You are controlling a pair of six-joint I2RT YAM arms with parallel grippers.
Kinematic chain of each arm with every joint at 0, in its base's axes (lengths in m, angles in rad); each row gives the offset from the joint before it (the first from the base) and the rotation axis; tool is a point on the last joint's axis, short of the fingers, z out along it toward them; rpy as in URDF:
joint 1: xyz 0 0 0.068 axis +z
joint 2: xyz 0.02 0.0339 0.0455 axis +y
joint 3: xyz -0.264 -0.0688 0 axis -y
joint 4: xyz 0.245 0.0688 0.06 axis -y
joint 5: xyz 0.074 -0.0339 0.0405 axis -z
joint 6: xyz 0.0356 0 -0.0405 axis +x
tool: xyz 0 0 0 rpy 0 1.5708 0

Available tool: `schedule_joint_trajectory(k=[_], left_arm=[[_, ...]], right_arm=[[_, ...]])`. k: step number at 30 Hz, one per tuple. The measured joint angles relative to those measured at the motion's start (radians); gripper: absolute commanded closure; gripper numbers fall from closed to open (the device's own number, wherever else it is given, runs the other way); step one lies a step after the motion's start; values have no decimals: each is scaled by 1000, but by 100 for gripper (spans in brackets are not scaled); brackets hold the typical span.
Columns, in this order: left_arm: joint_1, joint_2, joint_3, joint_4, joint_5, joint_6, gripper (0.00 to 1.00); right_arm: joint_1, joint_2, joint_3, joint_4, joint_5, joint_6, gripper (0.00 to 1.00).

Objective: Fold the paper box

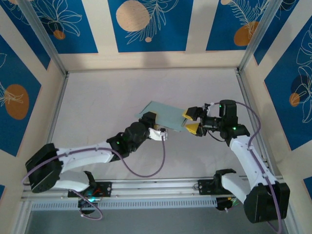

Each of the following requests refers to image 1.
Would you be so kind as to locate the white and teal paper box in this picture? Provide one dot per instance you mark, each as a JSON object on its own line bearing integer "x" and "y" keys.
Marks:
{"x": 168, "y": 114}

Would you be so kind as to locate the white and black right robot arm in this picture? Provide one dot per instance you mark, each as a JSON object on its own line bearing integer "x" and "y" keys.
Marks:
{"x": 253, "y": 161}

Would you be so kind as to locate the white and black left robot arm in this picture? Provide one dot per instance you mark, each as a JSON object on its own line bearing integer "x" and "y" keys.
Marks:
{"x": 83, "y": 156}

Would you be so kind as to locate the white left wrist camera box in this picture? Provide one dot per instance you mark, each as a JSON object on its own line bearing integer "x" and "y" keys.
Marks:
{"x": 159, "y": 133}

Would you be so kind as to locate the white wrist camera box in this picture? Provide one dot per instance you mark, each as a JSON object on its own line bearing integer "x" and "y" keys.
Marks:
{"x": 159, "y": 133}
{"x": 210, "y": 106}

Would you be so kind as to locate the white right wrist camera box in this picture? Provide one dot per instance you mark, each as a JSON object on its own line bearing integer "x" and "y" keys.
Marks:
{"x": 210, "y": 106}

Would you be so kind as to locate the aluminium table side rail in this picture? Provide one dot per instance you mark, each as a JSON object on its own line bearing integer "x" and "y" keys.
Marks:
{"x": 58, "y": 102}
{"x": 246, "y": 97}

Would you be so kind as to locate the blue floral wall panel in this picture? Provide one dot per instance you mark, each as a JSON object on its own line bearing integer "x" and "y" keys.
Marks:
{"x": 24, "y": 36}
{"x": 280, "y": 109}
{"x": 219, "y": 29}
{"x": 14, "y": 131}
{"x": 80, "y": 36}
{"x": 170, "y": 36}
{"x": 275, "y": 36}

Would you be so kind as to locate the aluminium frame cross rail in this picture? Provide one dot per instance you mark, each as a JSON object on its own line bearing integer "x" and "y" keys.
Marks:
{"x": 156, "y": 187}

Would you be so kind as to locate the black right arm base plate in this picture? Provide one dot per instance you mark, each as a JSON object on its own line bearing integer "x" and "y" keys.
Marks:
{"x": 204, "y": 187}

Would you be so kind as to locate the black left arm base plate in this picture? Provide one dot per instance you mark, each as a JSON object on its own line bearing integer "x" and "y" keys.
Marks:
{"x": 104, "y": 189}

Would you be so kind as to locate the aluminium frame post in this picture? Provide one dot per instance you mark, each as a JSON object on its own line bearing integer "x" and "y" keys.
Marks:
{"x": 44, "y": 36}
{"x": 260, "y": 31}

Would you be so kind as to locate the aluminium frame leg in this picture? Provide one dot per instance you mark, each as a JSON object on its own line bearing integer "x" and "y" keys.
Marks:
{"x": 22, "y": 219}
{"x": 292, "y": 224}

